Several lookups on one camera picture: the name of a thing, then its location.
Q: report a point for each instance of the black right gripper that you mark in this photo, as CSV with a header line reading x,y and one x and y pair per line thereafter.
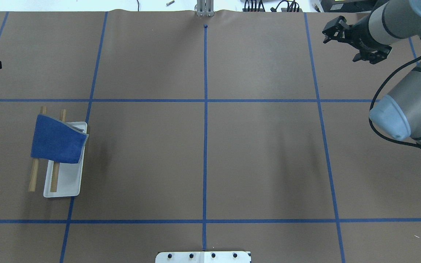
x,y
359,36

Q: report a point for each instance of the blue towel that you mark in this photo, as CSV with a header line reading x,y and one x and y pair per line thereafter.
x,y
57,141

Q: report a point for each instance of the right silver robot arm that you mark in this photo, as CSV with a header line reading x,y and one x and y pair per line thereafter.
x,y
395,110

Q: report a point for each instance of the white towel rack with wooden bars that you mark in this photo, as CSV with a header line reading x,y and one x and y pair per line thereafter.
x,y
62,180

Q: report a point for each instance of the brown paper table cover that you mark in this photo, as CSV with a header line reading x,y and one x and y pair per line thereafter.
x,y
233,132

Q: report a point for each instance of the aluminium frame post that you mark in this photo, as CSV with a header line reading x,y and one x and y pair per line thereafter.
x,y
205,8

